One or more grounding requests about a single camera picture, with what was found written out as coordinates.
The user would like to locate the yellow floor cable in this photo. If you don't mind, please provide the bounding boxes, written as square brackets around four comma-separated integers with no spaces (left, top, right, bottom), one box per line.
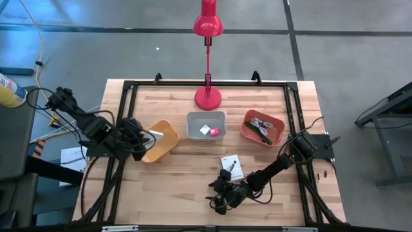
[19,0,61,125]

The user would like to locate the green cable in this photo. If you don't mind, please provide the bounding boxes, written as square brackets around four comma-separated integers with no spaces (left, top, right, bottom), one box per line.
[245,119,273,146]

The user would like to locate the grey metal desk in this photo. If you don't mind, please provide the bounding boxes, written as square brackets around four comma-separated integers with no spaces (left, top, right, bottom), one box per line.
[355,81,412,188]

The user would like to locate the silver metal bracket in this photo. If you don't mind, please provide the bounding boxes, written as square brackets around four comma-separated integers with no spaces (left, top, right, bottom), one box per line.
[102,225,139,232]
[282,226,319,232]

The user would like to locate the white paper sheet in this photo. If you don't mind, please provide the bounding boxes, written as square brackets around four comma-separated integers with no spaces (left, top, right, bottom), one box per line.
[59,146,88,187]

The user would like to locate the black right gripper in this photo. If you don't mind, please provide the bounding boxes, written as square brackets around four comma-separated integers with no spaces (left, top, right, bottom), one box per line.
[208,169,255,216]

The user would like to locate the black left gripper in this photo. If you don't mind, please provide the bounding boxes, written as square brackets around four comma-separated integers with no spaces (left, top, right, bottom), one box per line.
[120,117,152,162]

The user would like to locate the red desk lamp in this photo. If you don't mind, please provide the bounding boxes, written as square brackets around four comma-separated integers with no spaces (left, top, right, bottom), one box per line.
[192,0,225,111]

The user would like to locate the grey braided cable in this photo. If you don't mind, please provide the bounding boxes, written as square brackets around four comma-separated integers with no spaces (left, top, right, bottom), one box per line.
[250,117,274,129]
[256,124,270,138]

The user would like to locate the black floor cable cover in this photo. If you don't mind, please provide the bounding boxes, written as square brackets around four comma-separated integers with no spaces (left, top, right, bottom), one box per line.
[0,66,35,77]

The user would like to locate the yellow wipes canister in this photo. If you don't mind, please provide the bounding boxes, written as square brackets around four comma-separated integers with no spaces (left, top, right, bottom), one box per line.
[0,73,28,109]

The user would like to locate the black metal table frame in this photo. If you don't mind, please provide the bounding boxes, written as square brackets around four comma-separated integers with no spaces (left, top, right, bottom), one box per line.
[72,70,347,226]

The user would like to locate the orange black striped tape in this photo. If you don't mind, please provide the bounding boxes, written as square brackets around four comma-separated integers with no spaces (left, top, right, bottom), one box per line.
[32,140,45,159]

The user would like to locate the black side table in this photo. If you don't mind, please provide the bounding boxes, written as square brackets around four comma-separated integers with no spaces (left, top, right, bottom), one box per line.
[0,86,39,181]

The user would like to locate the yellow plastic bin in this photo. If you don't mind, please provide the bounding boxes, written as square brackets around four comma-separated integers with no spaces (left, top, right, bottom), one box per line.
[141,119,180,164]

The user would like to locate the orange plastic bin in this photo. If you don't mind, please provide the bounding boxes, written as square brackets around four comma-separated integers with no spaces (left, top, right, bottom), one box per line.
[240,109,286,148]

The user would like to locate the grey plastic bin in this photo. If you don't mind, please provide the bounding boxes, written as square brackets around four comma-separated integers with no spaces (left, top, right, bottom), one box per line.
[185,110,227,142]

